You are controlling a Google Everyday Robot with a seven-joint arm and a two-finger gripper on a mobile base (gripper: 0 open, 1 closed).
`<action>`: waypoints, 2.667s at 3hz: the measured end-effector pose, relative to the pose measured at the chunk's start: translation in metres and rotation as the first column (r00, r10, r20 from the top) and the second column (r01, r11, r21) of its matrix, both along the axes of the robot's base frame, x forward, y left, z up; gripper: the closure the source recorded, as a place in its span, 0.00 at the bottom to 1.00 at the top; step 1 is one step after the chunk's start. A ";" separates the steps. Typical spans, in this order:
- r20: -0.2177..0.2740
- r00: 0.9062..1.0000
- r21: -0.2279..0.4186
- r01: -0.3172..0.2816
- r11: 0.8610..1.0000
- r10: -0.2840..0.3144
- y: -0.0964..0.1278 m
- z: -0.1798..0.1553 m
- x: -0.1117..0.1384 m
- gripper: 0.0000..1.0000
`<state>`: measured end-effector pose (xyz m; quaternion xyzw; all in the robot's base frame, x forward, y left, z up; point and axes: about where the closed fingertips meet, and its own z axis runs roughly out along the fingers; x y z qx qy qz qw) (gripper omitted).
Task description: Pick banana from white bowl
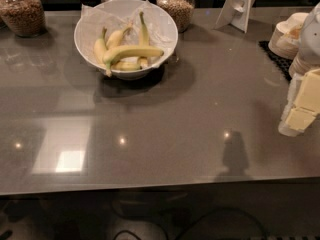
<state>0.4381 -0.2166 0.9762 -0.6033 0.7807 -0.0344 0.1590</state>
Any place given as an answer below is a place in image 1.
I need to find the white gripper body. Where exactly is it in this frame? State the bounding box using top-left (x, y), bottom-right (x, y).
top-left (278, 73), bottom-right (303, 137)

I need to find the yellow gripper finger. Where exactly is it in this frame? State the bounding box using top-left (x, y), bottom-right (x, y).
top-left (293, 68), bottom-right (320, 115)
top-left (285, 108), bottom-right (317, 131)

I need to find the large front banana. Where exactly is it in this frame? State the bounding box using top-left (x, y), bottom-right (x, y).
top-left (103, 45), bottom-right (164, 76)

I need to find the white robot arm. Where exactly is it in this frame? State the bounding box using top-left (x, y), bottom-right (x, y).
top-left (278, 3), bottom-right (320, 137)

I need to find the right upright banana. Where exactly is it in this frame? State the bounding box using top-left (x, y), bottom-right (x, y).
top-left (138, 12), bottom-right (149, 68)

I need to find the upright banana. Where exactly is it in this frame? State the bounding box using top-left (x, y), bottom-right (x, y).
top-left (106, 24), bottom-right (132, 49)
top-left (138, 12), bottom-right (149, 68)

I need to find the bottom small banana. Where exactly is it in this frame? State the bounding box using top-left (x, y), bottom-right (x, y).
top-left (111, 61), bottom-right (141, 71)

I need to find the middle upright banana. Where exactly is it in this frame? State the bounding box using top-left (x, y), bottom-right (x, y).
top-left (106, 24), bottom-right (132, 49)

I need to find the left banana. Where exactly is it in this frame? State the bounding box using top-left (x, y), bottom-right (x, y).
top-left (93, 27), bottom-right (107, 64)

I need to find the white bowl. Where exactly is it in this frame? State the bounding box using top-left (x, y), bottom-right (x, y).
top-left (73, 0), bottom-right (179, 81)

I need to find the black rubber mat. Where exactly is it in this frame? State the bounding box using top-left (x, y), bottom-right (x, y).
top-left (259, 41), bottom-right (292, 82)

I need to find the white folded card stand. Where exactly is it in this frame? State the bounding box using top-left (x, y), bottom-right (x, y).
top-left (214, 0), bottom-right (256, 33)

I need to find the right glass grain jar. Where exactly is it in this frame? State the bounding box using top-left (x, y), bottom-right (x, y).
top-left (156, 0), bottom-right (195, 33)

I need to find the glass grain jar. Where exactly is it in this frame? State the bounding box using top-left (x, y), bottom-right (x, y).
top-left (156, 0), bottom-right (195, 33)
top-left (0, 0), bottom-right (46, 37)

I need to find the left glass grain jar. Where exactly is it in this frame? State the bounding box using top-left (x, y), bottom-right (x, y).
top-left (0, 0), bottom-right (46, 37)

